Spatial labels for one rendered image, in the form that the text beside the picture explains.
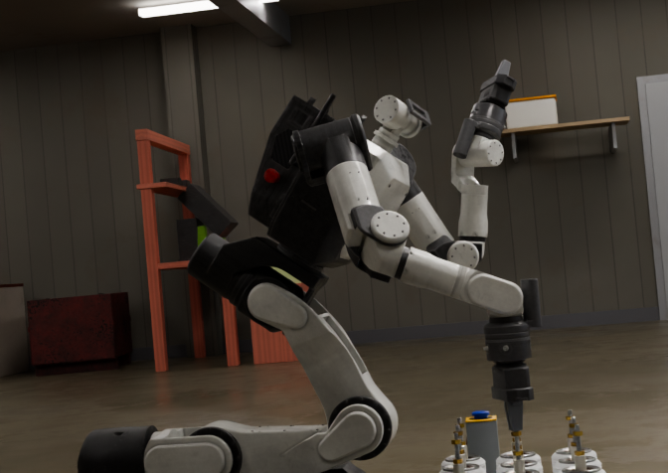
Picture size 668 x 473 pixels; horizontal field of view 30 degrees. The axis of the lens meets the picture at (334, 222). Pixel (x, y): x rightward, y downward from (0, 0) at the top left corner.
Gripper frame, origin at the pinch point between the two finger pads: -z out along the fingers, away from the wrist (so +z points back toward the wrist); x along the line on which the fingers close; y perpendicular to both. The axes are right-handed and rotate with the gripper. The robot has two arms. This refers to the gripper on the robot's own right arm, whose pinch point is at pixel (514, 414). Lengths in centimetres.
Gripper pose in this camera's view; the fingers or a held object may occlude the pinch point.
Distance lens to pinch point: 249.7
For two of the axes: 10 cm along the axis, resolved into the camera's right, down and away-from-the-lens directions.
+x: -2.0, 0.6, 9.8
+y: -9.8, 0.8, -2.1
